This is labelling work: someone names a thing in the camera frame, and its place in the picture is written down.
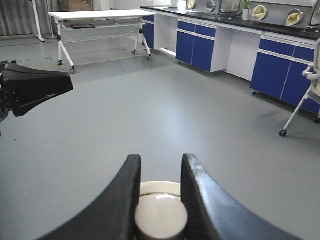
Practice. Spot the white folding table on wheels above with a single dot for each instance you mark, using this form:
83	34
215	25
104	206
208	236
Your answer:
94	25

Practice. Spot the white stand pole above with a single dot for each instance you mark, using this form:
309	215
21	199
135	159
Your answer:
37	22

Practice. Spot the blue lab bench cabinet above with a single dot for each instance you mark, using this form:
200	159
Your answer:
271	57

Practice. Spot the steel glove box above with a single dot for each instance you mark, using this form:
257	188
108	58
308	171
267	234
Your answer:
213	6
300	14

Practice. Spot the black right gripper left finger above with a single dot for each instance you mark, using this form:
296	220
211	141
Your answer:
111	216

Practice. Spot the glass jar with beige lid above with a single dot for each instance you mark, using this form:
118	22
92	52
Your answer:
160	213

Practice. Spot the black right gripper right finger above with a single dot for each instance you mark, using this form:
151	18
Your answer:
212	214

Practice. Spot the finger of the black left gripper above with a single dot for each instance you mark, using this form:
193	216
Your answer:
25	88

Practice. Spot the white office chair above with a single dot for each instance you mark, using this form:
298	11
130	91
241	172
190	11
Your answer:
312	74

